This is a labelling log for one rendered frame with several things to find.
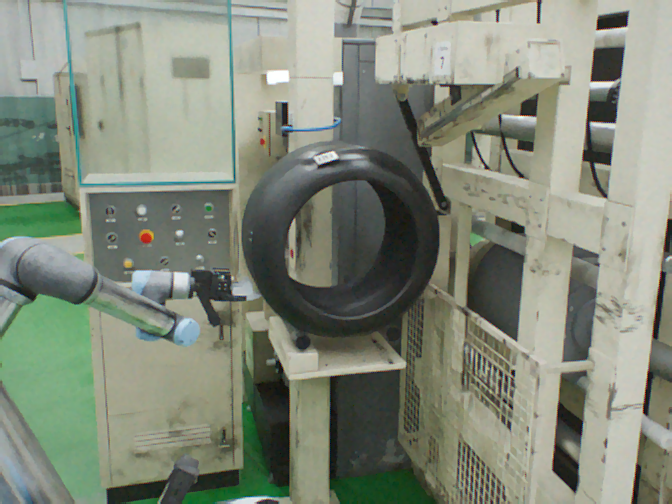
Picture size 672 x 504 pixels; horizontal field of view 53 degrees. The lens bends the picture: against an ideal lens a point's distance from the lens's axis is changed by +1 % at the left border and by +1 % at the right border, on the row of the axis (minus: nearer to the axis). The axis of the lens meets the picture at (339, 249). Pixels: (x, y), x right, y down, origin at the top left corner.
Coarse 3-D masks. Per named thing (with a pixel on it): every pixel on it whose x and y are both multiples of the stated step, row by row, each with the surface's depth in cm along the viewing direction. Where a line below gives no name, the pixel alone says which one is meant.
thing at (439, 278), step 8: (440, 216) 230; (448, 216) 231; (440, 224) 231; (448, 224) 231; (440, 232) 231; (448, 232) 232; (440, 240) 232; (448, 240) 233; (440, 248) 233; (448, 248) 234; (440, 256) 233; (448, 256) 234; (440, 264) 234; (448, 264) 235; (440, 272) 235; (432, 280) 235; (440, 280) 236
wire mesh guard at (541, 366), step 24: (432, 288) 217; (432, 312) 220; (504, 336) 174; (408, 360) 244; (432, 360) 222; (456, 360) 204; (504, 360) 175; (528, 360) 163; (480, 384) 189; (528, 384) 164; (432, 408) 225; (456, 408) 206; (408, 432) 247; (432, 432) 225; (456, 456) 208; (504, 456) 179; (432, 480) 229; (504, 480) 180; (528, 480) 166
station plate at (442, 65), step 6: (438, 42) 168; (444, 42) 165; (450, 42) 162; (438, 48) 169; (444, 48) 165; (450, 48) 162; (438, 54) 169; (444, 54) 165; (438, 60) 169; (444, 60) 166; (438, 66) 169; (444, 66) 166; (438, 72) 169; (444, 72) 166
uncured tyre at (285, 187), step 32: (288, 160) 192; (352, 160) 183; (384, 160) 187; (256, 192) 195; (288, 192) 181; (384, 192) 216; (416, 192) 190; (256, 224) 184; (288, 224) 181; (416, 224) 192; (256, 256) 185; (384, 256) 222; (416, 256) 196; (288, 288) 186; (320, 288) 219; (352, 288) 221; (384, 288) 220; (416, 288) 197; (288, 320) 192; (320, 320) 191; (352, 320) 193; (384, 320) 197
